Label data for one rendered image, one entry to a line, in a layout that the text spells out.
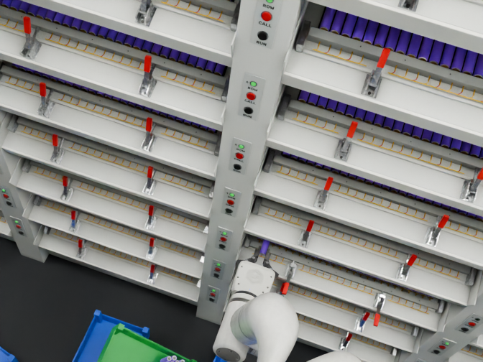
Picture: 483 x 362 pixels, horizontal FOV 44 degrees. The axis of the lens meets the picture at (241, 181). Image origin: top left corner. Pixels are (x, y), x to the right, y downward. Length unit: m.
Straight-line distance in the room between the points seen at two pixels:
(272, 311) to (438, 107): 0.48
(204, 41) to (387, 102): 0.35
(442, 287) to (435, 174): 0.44
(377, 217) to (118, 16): 0.73
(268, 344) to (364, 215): 0.45
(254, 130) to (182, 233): 0.62
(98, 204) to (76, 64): 0.59
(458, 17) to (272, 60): 0.32
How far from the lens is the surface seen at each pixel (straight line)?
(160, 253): 1.95
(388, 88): 1.11
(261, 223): 1.57
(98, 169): 1.65
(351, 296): 1.77
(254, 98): 1.15
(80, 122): 1.50
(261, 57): 1.08
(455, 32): 0.98
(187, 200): 1.59
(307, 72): 1.10
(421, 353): 1.98
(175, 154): 1.43
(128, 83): 1.30
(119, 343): 2.11
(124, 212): 1.80
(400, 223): 1.43
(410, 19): 0.97
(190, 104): 1.27
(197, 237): 1.76
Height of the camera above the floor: 2.10
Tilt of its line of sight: 56 degrees down
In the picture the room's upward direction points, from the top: 12 degrees clockwise
